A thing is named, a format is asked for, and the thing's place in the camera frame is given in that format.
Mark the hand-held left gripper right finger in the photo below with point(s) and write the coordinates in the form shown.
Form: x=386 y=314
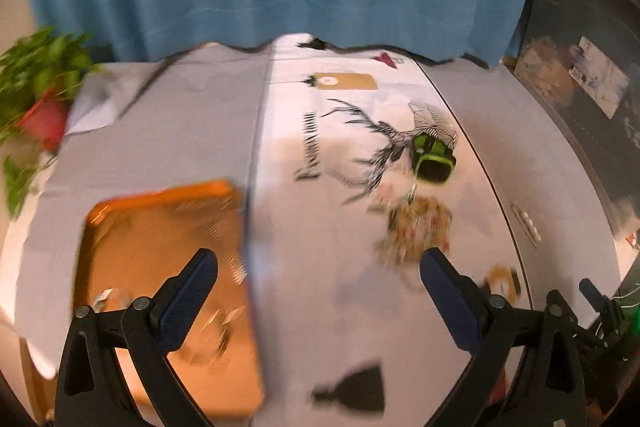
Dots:
x=450 y=302

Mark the brown sticker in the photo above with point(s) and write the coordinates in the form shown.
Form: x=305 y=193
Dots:
x=542 y=67

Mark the dark cabinet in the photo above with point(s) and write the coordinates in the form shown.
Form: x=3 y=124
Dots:
x=575 y=147

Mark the gold pearl hair clip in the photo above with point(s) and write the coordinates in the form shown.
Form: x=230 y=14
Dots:
x=220 y=323

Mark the white deer print sheet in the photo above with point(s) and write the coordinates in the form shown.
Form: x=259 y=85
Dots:
x=310 y=267

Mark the potted plant in red pot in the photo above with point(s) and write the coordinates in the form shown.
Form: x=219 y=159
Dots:
x=45 y=122

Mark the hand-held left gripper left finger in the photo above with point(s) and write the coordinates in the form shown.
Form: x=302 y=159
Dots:
x=192 y=297

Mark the orange tray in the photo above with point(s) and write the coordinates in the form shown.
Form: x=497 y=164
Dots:
x=150 y=232

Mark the white blue card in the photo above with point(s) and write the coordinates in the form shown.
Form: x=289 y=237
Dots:
x=597 y=79

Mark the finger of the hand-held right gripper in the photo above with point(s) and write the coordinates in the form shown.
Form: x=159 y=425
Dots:
x=594 y=292

